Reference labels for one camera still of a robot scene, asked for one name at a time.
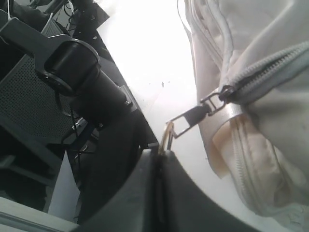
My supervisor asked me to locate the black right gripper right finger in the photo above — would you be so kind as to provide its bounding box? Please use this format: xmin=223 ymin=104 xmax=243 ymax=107
xmin=161 ymin=150 xmax=256 ymax=232

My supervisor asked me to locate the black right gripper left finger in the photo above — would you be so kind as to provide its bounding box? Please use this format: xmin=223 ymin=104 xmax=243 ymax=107
xmin=74 ymin=149 xmax=157 ymax=232

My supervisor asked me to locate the metal zipper pull with ring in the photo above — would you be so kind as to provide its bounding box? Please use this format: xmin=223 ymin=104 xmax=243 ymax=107
xmin=158 ymin=86 xmax=234 ymax=155

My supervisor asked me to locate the beige duffel bag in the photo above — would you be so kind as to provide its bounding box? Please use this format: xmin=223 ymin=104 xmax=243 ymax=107
xmin=184 ymin=0 xmax=309 ymax=231

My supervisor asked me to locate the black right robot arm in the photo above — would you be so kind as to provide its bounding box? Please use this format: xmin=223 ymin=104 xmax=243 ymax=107
xmin=0 ymin=12 xmax=253 ymax=232

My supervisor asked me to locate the grey perforated metal case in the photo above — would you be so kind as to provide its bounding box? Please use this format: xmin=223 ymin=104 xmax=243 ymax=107
xmin=0 ymin=18 xmax=80 ymax=145

